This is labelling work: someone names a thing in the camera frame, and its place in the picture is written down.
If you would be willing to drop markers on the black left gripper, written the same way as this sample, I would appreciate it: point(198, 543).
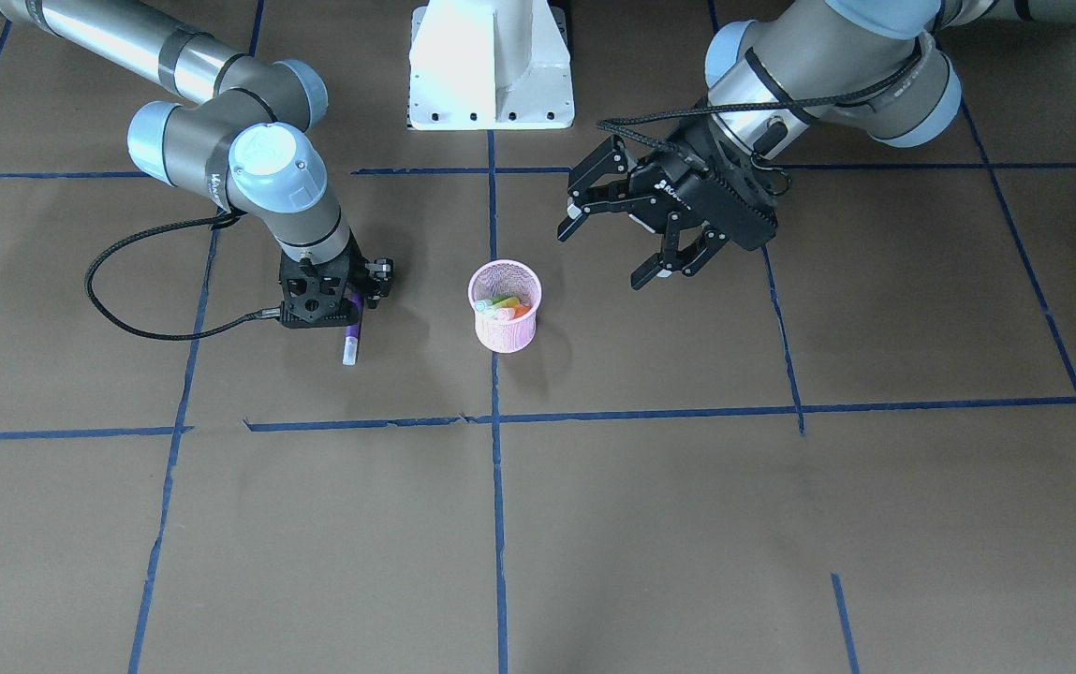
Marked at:
point(674, 190)

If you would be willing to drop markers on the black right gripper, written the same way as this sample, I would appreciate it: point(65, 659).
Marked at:
point(375, 278)

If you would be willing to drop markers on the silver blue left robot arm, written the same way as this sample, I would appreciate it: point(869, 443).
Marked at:
point(871, 65)

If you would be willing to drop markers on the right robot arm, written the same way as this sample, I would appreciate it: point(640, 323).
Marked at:
point(237, 136)

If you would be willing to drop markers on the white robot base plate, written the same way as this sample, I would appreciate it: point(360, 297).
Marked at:
point(490, 65)

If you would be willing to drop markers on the purple highlighter pen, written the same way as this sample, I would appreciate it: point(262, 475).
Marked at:
point(352, 339)

